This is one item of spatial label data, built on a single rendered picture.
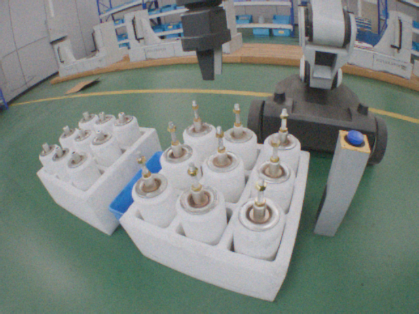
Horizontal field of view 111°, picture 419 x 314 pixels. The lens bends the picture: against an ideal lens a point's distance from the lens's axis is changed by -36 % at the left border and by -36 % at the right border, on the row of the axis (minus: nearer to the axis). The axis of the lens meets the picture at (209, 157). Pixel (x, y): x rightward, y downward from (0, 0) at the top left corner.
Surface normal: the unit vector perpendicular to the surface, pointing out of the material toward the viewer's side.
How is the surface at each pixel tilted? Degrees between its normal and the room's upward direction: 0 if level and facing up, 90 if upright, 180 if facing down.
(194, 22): 90
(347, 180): 90
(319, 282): 0
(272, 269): 0
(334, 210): 90
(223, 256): 0
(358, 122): 46
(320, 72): 54
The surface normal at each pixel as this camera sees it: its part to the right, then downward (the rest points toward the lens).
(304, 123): -0.38, 0.59
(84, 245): -0.12, -0.79
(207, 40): 0.37, 0.52
